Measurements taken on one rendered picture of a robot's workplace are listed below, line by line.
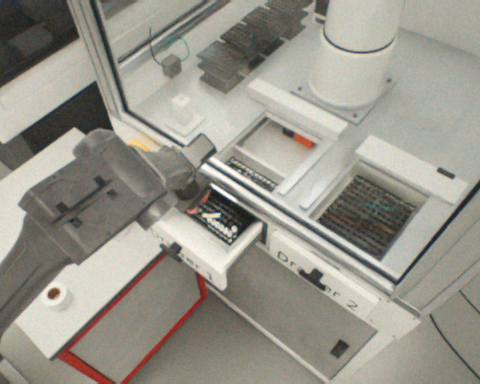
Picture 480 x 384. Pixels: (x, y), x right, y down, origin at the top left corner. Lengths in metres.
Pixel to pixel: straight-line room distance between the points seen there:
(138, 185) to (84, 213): 0.06
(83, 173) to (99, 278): 0.83
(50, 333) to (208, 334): 0.88
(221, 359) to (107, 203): 1.51
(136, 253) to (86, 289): 0.17
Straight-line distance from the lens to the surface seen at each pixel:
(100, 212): 0.37
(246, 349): 1.85
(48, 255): 0.39
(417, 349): 2.00
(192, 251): 0.98
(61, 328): 1.18
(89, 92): 1.74
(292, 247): 0.99
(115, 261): 1.21
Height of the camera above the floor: 1.79
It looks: 59 degrees down
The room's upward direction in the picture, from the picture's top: 7 degrees counter-clockwise
